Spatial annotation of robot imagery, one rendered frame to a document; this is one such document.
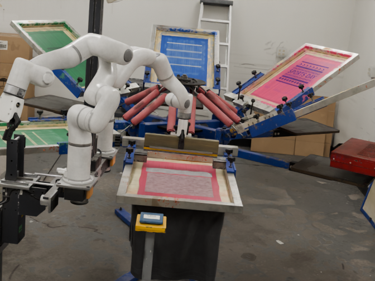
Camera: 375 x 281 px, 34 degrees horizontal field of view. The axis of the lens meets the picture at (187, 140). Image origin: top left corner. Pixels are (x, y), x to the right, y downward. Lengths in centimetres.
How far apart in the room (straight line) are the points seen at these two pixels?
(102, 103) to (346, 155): 164
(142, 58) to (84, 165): 69
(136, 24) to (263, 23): 151
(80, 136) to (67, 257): 210
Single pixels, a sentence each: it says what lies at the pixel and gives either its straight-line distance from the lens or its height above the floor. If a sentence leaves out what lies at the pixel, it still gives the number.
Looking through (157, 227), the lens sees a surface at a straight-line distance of 261.
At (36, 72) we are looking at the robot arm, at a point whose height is 160.
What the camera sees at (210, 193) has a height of 96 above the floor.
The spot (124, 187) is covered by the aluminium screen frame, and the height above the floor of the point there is 99.
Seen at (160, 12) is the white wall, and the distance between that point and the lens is 738.
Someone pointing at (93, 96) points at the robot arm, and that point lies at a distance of 244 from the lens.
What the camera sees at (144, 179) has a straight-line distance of 316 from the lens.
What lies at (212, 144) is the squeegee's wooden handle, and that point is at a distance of 334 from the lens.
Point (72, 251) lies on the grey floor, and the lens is 454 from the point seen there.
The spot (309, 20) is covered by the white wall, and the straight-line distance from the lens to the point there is 754.
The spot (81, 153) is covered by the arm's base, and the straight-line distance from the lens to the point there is 247.
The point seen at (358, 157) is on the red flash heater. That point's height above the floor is 110.
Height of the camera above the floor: 198
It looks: 15 degrees down
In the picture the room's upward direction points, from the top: 6 degrees clockwise
